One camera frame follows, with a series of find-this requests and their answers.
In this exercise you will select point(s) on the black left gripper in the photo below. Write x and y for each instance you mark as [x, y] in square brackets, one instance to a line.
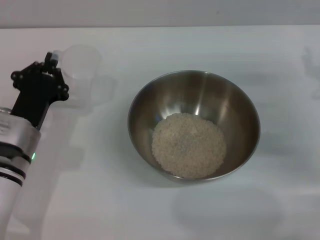
[35, 100]

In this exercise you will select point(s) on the clear plastic measuring cup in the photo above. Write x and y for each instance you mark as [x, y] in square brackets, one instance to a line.
[80, 62]

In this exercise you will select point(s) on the white uncooked rice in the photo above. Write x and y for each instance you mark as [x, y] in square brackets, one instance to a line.
[188, 147]

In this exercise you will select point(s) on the stainless steel mixing bowl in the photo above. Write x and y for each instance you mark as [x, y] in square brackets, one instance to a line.
[225, 105]

